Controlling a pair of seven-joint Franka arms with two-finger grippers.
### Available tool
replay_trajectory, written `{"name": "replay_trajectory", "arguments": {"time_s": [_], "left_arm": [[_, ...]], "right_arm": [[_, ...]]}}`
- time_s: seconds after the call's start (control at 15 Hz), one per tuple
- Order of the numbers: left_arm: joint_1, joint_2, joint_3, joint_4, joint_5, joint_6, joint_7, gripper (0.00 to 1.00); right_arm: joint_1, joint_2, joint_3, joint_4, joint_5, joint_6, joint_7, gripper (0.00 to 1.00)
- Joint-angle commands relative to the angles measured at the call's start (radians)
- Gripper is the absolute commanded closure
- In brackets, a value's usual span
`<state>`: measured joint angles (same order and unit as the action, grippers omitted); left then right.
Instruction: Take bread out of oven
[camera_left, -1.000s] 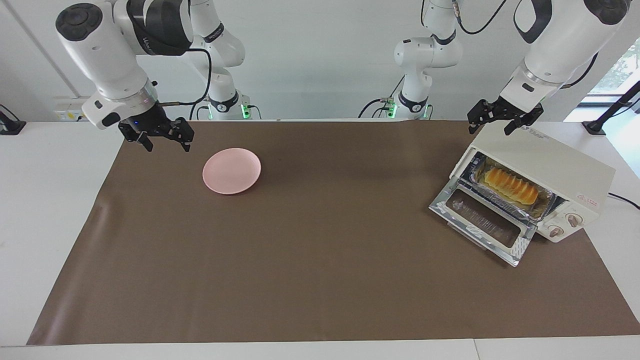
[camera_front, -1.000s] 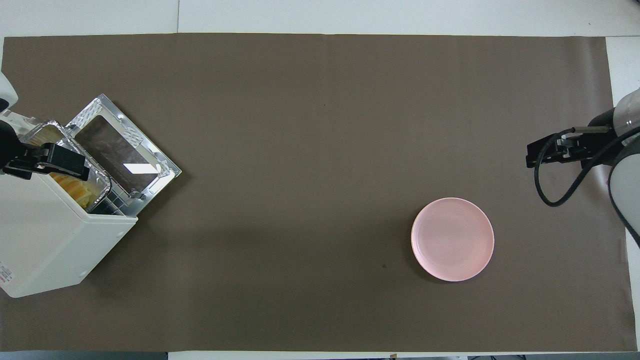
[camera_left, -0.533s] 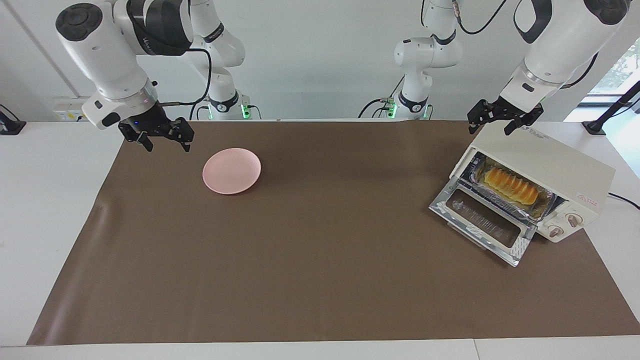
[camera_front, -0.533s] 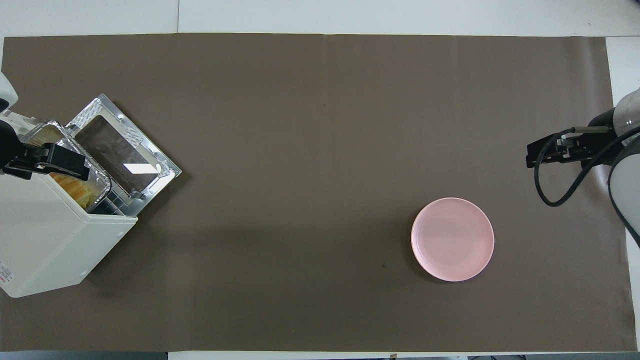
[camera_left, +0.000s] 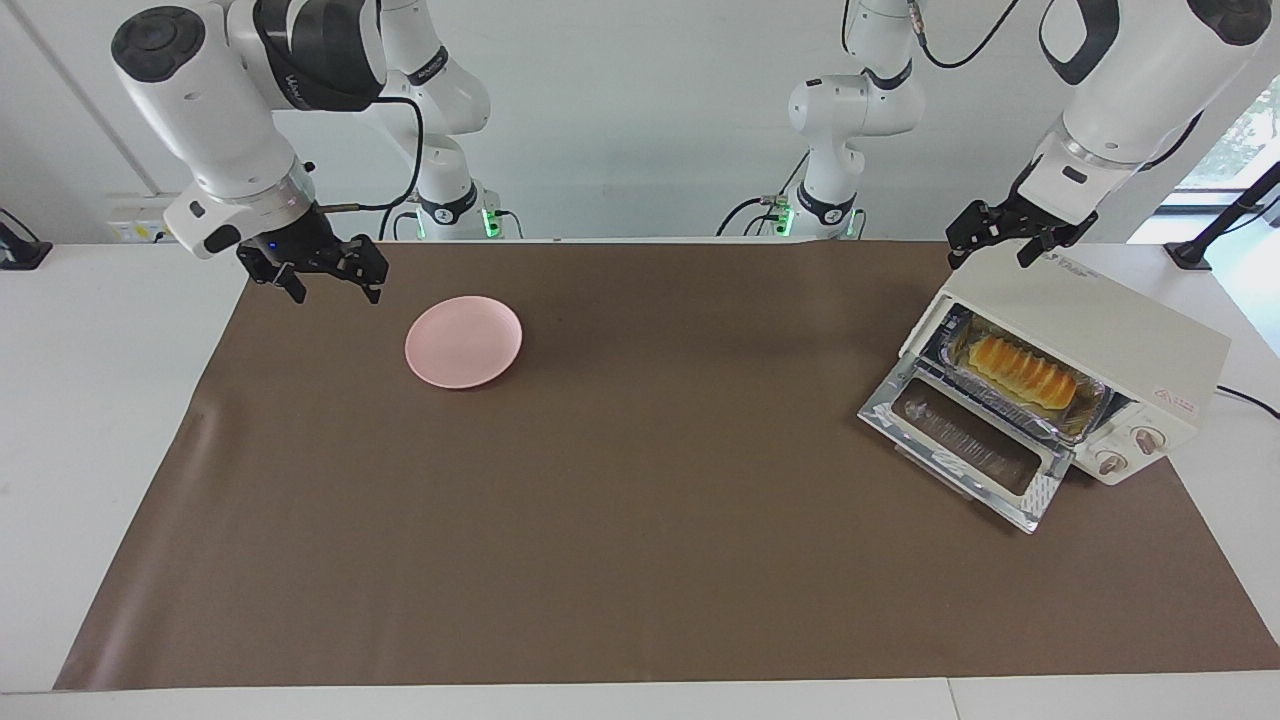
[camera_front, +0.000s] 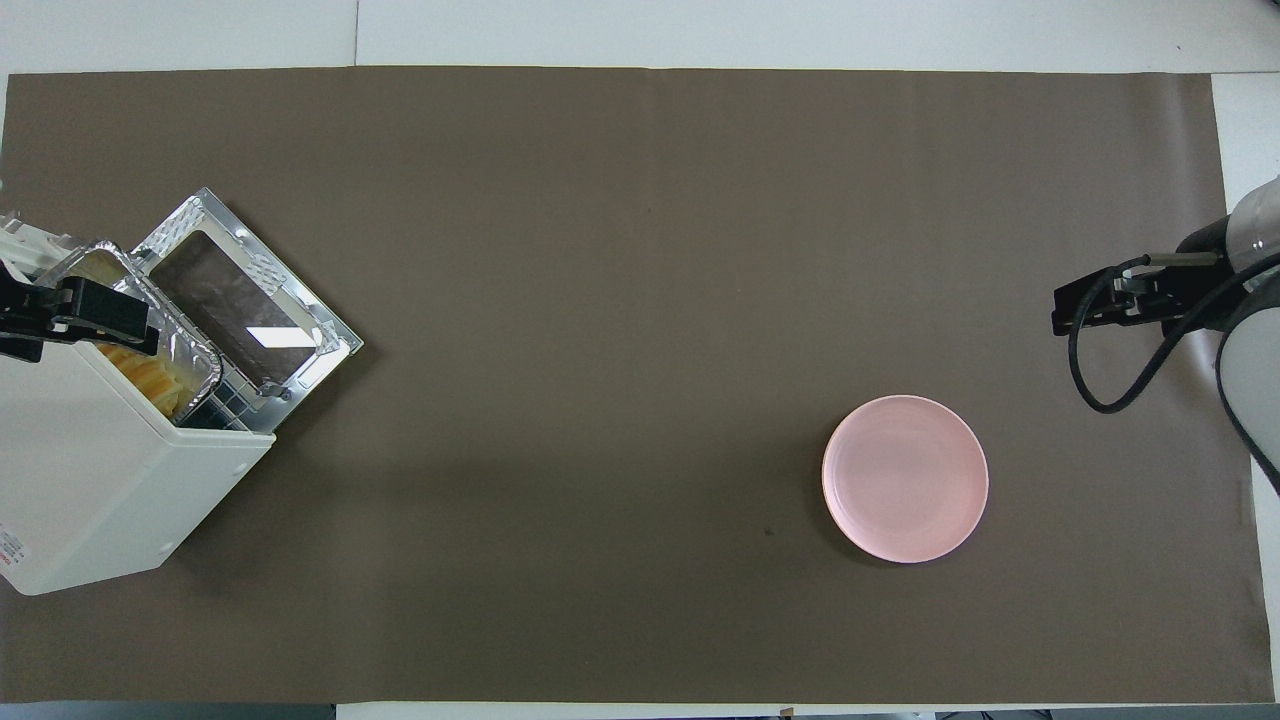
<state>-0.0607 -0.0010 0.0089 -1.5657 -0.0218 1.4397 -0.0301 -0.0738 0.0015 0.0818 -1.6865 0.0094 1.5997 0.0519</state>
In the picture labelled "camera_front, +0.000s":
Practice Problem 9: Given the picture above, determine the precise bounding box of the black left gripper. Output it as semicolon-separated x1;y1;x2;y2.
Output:
0;266;162;363

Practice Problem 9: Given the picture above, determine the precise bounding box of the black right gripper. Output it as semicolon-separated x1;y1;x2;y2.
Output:
1051;225;1251;338

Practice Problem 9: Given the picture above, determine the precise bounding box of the aluminium foil tray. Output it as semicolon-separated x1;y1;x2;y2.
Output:
38;239;224;422

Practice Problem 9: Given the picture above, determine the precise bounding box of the chrome glass oven door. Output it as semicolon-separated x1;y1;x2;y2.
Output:
132;187;365;402

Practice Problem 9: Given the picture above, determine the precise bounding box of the white toaster oven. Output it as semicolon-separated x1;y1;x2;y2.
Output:
0;215;277;597

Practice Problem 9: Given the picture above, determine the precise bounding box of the pink round plate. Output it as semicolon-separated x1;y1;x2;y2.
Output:
821;394;991;565

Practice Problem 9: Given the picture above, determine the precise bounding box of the brown table mat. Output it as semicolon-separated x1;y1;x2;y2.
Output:
0;66;1277;705

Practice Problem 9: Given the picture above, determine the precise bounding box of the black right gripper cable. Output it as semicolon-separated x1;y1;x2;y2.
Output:
1067;254;1280;415

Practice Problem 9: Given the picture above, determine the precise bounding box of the metal oven wire rack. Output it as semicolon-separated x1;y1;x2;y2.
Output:
178;365;273;432

